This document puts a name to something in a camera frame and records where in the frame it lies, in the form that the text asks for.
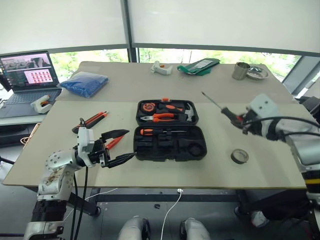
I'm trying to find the thin white cable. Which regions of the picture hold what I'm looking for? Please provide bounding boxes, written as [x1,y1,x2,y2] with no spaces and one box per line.
[63,187,119,222]

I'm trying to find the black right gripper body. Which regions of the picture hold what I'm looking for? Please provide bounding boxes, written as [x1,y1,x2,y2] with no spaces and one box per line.
[240,109,263,137]

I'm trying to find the grey rounded robot leg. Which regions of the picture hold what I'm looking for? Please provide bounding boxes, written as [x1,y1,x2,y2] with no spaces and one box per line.
[179,217,212,240]
[117,216,151,240]

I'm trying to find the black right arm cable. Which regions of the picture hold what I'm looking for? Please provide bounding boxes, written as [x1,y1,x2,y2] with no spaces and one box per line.
[241,116,320,151]

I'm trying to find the shallow metal dish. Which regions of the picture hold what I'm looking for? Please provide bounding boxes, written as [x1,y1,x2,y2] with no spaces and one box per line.
[246,66,270,81]

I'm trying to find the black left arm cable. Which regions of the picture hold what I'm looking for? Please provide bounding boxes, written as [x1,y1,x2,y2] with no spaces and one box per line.
[69,117,90,240]

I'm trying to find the blue plastic bag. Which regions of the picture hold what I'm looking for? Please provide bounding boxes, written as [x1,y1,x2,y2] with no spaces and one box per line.
[59,71,110,99]

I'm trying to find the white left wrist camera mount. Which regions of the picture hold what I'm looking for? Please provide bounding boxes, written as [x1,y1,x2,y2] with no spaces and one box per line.
[76,126,95,168]

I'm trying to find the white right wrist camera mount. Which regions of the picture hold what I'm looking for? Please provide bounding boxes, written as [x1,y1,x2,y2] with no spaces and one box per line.
[246,93,278,118]

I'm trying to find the grey window mullion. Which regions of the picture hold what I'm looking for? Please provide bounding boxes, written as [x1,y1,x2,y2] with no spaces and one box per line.
[122,0,140,63]

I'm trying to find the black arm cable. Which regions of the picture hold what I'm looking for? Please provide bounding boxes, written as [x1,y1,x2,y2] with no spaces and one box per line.
[69,117,90,240]
[241,116,320,151]

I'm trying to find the hammer with orange black handle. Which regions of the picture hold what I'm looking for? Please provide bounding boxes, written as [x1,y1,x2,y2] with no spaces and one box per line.
[157,102,196,123]

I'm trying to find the metal cup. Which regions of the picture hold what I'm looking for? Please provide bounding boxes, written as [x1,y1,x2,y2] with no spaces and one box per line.
[231,62,251,81]

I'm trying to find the orange black tape measure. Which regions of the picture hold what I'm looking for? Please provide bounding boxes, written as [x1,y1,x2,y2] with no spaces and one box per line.
[141,102,155,113]

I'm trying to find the black handled long screwdriver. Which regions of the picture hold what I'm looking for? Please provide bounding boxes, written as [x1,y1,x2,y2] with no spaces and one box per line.
[201,91,243,125]

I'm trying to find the black plastic tool case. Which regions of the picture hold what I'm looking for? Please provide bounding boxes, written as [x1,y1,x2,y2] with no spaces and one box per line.
[133,97,208,162]

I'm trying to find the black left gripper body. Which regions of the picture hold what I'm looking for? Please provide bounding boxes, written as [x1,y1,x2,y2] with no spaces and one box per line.
[87,136,112,169]

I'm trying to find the black table frame beam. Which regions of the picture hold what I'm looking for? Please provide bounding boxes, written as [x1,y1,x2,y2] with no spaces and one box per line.
[96,193,241,203]

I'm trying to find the dark open laptop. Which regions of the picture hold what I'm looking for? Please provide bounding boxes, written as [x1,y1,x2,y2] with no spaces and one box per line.
[0,50,63,119]

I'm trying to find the orange handled screwdriver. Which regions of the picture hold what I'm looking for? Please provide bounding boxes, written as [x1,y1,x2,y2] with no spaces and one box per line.
[139,127,188,136]

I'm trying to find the white hanging cable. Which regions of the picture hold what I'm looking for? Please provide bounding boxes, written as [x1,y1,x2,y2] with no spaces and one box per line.
[161,188,185,240]

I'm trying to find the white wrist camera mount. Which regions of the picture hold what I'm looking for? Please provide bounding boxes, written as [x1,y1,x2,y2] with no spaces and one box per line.
[76,126,95,168]
[246,93,278,118]

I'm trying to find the white roller blind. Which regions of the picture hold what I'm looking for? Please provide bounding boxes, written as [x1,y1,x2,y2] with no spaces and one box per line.
[127,0,320,55]
[0,0,131,55]

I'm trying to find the white glue gun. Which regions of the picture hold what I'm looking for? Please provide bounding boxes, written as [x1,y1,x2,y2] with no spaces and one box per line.
[150,60,173,76]
[30,94,53,115]

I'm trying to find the green foil bag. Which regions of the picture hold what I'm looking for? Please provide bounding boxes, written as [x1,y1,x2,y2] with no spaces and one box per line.
[177,58,220,76]

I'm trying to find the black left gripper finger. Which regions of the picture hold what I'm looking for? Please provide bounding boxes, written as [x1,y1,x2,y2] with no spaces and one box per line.
[106,152,138,169]
[101,129,130,143]

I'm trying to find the black chair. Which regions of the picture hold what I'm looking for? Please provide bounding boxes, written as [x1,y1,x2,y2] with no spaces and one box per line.
[298,94,320,123]

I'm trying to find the orange handled pliers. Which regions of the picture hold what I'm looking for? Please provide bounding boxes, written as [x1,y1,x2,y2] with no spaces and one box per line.
[139,112,176,124]

